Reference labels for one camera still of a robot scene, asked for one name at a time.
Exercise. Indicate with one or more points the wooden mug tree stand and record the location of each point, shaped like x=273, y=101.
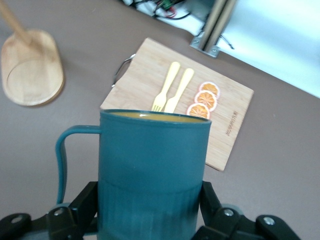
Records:
x=32, y=72

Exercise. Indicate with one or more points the orange slice toy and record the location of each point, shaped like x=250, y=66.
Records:
x=198, y=110
x=205, y=98
x=210, y=88

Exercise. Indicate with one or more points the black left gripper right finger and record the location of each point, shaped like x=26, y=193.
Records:
x=225, y=222

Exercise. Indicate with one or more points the yellow plastic knife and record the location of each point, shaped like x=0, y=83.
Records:
x=181, y=85

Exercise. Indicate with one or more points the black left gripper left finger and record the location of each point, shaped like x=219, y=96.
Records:
x=72, y=217

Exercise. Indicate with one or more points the yellow plastic fork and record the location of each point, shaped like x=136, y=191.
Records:
x=168, y=80

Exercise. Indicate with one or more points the wooden cutting board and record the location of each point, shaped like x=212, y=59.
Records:
x=225, y=105

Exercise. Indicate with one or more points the aluminium post with bracket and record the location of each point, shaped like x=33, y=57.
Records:
x=215, y=25

